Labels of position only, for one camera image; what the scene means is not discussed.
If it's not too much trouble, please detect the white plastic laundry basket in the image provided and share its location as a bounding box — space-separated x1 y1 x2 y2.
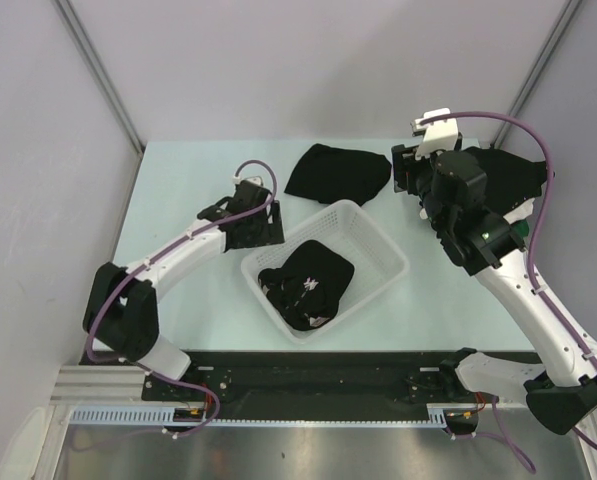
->
241 200 410 344

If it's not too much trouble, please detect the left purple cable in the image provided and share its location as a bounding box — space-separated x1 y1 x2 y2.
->
86 159 279 441

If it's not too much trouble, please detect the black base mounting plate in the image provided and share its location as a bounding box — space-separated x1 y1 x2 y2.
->
80 349 559 435

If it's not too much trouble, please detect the black printed t-shirt in basket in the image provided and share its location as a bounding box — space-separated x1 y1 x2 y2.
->
257 240 355 332

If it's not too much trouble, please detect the purple cable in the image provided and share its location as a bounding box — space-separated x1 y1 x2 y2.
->
417 110 597 474
86 159 279 441

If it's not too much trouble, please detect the left aluminium frame post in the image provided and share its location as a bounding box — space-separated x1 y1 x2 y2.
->
52 0 146 159

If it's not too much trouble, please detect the right aluminium frame post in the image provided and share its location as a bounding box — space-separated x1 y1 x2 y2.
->
507 0 587 118

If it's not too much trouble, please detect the aluminium frame post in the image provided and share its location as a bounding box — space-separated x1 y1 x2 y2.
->
52 0 146 159
507 0 587 118

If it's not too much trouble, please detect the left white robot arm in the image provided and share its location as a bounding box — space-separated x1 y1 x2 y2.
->
83 178 284 400

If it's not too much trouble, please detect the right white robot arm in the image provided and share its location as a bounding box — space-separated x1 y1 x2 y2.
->
391 145 597 435

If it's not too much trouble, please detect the white folded t-shirt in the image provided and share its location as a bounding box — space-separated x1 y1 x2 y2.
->
503 198 534 225

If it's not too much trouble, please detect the white slotted cable duct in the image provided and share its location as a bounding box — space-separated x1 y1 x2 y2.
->
70 403 449 429

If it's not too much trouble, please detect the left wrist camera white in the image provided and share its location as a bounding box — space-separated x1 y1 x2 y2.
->
232 175 264 187

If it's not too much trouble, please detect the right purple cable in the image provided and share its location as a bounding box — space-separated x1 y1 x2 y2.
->
417 110 597 474

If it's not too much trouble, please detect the green folded t-shirt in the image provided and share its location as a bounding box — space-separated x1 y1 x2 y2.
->
512 220 530 238

